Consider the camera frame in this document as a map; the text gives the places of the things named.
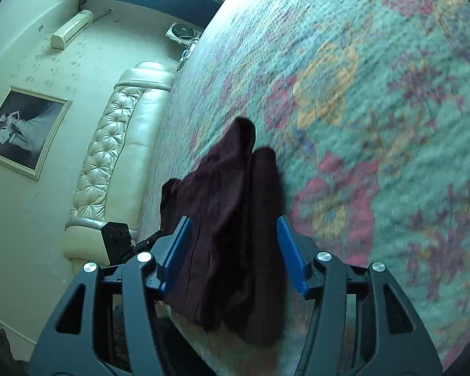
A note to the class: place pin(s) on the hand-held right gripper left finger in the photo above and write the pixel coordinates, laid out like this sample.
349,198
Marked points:
176,254

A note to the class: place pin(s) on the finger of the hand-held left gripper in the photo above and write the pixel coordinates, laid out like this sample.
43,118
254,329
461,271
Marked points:
149,241

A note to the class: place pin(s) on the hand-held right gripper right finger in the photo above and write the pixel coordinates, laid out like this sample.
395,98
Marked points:
293,254

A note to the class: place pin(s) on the maroon pants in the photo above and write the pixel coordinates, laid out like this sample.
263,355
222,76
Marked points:
227,203

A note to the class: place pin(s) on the cream tufted leather headboard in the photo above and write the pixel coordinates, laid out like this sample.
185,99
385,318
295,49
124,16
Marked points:
113,156

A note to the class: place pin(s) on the framed black-and-white photo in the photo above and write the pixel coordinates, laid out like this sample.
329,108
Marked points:
21,129

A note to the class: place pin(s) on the floral bed blanket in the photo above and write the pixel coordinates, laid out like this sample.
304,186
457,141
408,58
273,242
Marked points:
376,125

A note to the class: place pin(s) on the white box with round disc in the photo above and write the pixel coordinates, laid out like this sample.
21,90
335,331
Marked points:
182,31

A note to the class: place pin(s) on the white air conditioner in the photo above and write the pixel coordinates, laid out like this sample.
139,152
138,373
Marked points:
70,29

